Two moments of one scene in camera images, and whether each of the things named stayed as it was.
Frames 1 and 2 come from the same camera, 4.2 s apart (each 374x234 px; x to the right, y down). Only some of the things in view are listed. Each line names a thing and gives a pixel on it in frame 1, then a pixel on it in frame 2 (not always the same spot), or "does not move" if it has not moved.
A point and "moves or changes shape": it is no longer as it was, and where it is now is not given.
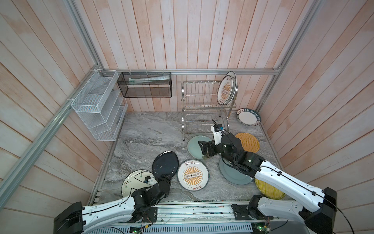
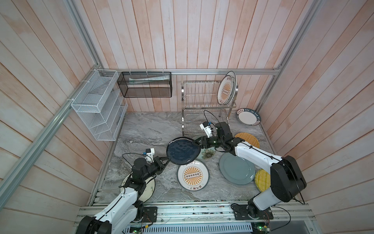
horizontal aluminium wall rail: [189, 70] does not move
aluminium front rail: [205, 214] does not move
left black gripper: [163, 177] → [158, 161]
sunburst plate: [224, 89] does not move
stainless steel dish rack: [201, 111] does not move
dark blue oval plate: [165, 164] moves or changes shape
